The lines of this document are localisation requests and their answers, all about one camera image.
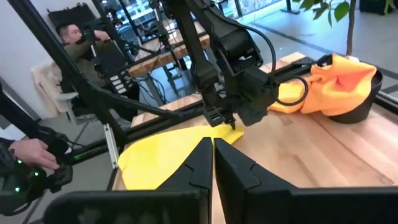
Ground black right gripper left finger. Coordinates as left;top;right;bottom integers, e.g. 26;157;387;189
43;137;215;224

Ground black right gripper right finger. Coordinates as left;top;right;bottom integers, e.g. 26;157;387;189
213;138;398;224

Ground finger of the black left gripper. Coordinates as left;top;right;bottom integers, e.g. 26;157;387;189
203;105;225;128
224;111;238;131

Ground yellow microfiber towel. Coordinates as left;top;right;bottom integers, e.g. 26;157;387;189
267;80;307;114
117;123;246;191

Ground orange microfiber towel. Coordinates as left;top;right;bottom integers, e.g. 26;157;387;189
300;52;378;118

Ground wooden workbench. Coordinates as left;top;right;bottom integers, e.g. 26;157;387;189
127;20;212;78

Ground black floor stand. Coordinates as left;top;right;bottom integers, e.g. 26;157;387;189
280;0;302;15

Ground black box white buttons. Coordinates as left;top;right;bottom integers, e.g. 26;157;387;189
108;73;129;96

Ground black round bucket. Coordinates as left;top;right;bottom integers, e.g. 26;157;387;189
328;70;384;124

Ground green leafy potted plant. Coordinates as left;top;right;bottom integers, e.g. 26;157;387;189
292;0;358;57

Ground person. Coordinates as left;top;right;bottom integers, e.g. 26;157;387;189
55;23;141;94

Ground white chair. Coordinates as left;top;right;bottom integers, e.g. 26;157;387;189
55;91;95;126

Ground person's hand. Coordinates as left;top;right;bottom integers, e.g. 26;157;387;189
8;138;60;170

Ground beige coat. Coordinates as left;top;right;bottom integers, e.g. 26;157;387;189
30;61;79;119

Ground black equipment case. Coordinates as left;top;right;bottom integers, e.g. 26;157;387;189
47;2;98;32

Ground black looped cable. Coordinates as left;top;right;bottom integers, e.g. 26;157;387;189
242;23;309;107

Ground white metal bracket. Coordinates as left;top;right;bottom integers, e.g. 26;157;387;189
103;123;119;169

